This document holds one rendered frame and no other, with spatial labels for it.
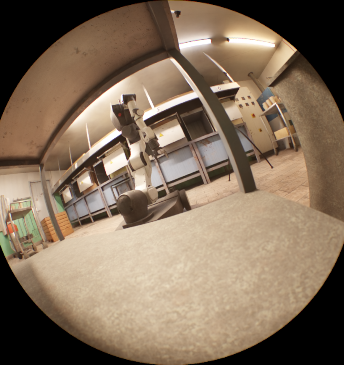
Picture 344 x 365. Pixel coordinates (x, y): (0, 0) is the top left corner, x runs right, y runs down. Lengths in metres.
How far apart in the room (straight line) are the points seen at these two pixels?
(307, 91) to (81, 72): 0.72
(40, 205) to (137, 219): 4.76
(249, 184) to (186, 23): 2.46
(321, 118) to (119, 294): 0.51
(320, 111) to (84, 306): 0.56
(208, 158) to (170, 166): 0.74
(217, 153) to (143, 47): 2.08
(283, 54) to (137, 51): 3.96
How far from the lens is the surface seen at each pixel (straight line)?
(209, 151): 2.29
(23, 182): 5.30
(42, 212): 5.16
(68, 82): 0.61
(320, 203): 0.47
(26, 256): 2.59
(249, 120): 3.32
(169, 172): 2.30
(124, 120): 1.34
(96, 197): 3.42
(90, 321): 0.18
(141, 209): 0.67
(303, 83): 0.40
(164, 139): 2.20
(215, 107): 0.36
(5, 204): 5.00
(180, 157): 2.27
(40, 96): 0.65
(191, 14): 2.50
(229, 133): 0.33
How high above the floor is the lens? 0.33
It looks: 2 degrees down
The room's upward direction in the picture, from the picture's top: 22 degrees counter-clockwise
